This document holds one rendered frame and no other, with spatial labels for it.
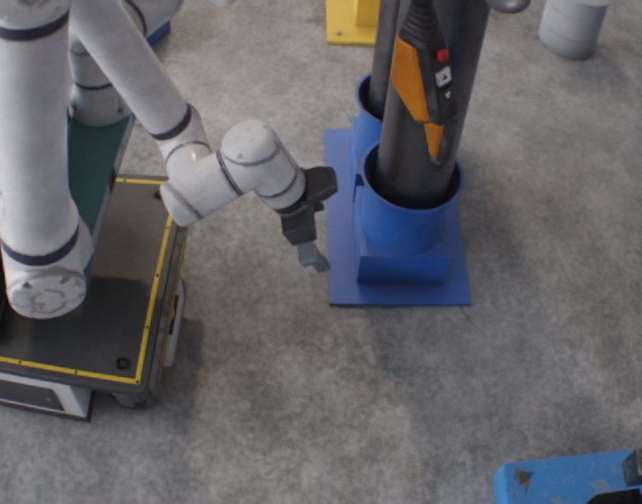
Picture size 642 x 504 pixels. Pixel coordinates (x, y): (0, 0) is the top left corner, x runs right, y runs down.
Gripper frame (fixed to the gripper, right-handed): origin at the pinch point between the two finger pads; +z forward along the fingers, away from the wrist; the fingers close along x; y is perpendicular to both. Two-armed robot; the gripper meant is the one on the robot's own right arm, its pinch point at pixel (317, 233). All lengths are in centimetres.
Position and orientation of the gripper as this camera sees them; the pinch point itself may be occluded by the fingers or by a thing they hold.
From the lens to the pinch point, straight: 150.6
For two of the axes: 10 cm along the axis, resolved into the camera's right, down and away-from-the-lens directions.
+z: 3.3, 4.5, 8.3
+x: 1.0, 8.6, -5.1
